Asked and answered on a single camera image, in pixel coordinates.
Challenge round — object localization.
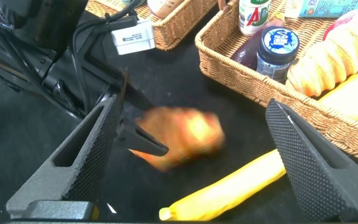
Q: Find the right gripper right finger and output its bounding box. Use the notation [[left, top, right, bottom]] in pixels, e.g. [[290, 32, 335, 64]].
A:
[[265, 98, 358, 224]]

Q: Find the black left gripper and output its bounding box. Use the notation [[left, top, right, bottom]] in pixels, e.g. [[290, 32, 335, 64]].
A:
[[114, 70, 170, 157]]

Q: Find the black table cloth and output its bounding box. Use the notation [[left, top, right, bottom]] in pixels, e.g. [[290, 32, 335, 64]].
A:
[[0, 0, 358, 224]]

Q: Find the wicker basket holding toiletries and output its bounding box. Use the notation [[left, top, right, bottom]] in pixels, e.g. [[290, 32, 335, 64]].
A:
[[85, 0, 219, 51]]

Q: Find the dark blue lid bottle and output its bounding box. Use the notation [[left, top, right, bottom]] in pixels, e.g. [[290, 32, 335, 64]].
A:
[[255, 26, 300, 84]]

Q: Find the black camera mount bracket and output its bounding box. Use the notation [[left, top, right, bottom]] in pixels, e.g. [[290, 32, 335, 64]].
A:
[[73, 15, 142, 94]]

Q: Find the purple toy eggplant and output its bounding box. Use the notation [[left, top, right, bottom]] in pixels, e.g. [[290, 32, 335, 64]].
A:
[[230, 17, 284, 71]]

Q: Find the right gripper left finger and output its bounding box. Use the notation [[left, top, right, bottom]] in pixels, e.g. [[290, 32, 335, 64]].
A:
[[6, 95, 121, 220]]

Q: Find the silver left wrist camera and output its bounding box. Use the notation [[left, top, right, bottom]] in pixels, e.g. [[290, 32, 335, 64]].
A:
[[110, 20, 157, 56]]

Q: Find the wicker basket holding food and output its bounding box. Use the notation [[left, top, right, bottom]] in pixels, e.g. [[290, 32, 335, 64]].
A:
[[195, 0, 358, 169]]

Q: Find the yellow toy mango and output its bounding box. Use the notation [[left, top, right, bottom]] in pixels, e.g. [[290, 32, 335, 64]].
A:
[[318, 65, 358, 124]]

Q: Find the striped spiral bread roll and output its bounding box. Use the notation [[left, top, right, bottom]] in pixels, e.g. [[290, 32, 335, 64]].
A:
[[286, 6, 358, 98]]

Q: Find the toy croissant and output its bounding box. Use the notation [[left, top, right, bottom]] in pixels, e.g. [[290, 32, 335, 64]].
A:
[[129, 107, 226, 172]]

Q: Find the yellow toy banana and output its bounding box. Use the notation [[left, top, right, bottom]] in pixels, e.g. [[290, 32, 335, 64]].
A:
[[159, 148, 287, 222]]

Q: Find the white milk drink bottle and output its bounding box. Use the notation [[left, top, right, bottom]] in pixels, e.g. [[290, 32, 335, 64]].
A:
[[239, 0, 272, 37]]

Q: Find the clear water bottle blue cap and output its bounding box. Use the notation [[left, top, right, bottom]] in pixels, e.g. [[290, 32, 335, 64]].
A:
[[284, 0, 358, 19]]

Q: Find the thick black camera cable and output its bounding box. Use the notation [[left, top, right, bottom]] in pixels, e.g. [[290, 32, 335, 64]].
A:
[[71, 0, 145, 113]]

